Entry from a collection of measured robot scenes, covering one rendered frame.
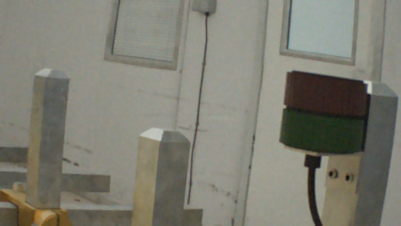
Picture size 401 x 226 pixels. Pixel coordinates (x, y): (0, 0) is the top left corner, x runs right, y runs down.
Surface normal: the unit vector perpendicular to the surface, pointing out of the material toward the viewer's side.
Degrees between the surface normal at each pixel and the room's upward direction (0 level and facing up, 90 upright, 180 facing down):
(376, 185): 90
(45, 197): 90
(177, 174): 90
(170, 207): 90
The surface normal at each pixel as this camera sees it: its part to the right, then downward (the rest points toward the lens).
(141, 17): -0.80, -0.04
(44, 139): 0.59, 0.13
